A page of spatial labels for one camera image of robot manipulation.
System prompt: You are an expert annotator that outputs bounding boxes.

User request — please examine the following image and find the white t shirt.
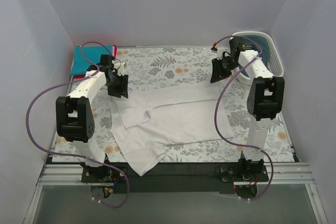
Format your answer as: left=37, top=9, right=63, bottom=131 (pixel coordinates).
left=109, top=83, right=219, bottom=176

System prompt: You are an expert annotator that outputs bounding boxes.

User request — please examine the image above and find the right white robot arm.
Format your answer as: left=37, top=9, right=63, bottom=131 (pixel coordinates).
left=210, top=35, right=285, bottom=186

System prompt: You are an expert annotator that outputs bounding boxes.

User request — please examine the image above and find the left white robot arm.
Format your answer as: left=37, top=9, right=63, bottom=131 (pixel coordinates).
left=56, top=55, right=129, bottom=182

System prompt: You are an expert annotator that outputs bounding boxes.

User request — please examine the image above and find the folded red t shirt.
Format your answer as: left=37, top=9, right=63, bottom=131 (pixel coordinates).
left=79, top=42, right=118, bottom=66

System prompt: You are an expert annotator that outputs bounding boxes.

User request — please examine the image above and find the folded teal t shirt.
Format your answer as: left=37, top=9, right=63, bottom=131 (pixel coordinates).
left=70, top=46, right=109, bottom=76

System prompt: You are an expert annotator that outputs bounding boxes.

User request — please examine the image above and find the dark teal t shirt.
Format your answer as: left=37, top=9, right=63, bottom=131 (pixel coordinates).
left=238, top=35, right=273, bottom=81

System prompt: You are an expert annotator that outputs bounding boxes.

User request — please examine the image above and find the white plastic laundry basket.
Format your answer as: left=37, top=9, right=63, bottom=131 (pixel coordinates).
left=233, top=31, right=284, bottom=77

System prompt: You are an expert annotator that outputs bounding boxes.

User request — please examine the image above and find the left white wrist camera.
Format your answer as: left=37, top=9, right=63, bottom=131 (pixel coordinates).
left=112, top=59, right=126, bottom=76

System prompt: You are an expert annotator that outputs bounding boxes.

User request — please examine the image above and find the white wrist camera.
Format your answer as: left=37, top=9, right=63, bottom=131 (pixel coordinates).
left=112, top=59, right=126, bottom=76
left=212, top=47, right=231, bottom=59

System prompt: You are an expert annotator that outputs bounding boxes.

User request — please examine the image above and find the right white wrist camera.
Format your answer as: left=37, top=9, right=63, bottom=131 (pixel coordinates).
left=212, top=47, right=231, bottom=59

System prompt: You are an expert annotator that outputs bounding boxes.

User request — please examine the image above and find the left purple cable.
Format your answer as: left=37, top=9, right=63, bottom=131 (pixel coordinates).
left=25, top=41, right=131, bottom=209

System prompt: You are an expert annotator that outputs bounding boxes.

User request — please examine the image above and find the aluminium rail frame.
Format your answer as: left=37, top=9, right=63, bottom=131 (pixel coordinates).
left=24, top=162, right=327, bottom=223

